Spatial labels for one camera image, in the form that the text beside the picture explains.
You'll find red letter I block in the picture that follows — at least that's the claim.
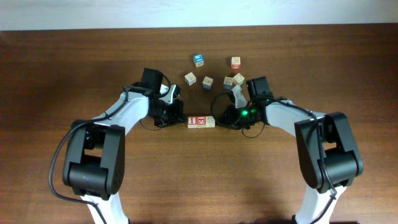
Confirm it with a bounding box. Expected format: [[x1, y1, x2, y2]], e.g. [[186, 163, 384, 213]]
[[187, 116, 197, 128]]

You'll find plain wooden drawing block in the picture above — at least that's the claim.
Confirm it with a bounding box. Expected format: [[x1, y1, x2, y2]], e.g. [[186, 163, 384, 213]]
[[205, 116, 216, 128]]

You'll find red letter E block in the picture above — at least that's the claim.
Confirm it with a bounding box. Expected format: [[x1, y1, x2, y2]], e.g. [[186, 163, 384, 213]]
[[197, 116, 206, 128]]

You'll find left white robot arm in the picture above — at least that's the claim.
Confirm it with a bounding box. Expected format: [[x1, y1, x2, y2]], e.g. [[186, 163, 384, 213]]
[[62, 68, 185, 223]]

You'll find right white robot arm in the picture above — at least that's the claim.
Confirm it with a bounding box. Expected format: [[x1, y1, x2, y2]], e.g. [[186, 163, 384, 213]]
[[216, 77, 364, 223]]

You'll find green drawing wooden block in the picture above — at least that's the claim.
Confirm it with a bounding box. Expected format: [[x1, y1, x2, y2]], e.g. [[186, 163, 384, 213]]
[[233, 73, 245, 86]]

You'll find blue edge wooden block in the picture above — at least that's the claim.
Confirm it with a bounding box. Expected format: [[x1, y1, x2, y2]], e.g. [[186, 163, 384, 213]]
[[223, 77, 233, 90]]

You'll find blue number five block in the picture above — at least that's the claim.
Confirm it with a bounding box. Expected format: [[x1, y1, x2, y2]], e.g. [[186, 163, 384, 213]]
[[184, 72, 197, 86]]

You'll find blue letter D block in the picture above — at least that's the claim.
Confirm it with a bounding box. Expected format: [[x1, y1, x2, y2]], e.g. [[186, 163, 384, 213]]
[[202, 77, 214, 90]]

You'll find red framed far block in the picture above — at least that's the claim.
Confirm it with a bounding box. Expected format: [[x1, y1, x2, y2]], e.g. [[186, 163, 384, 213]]
[[231, 57, 241, 69]]

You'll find blue top leaf block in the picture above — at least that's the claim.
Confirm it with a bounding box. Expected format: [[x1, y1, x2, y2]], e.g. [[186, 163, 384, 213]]
[[193, 54, 204, 67]]

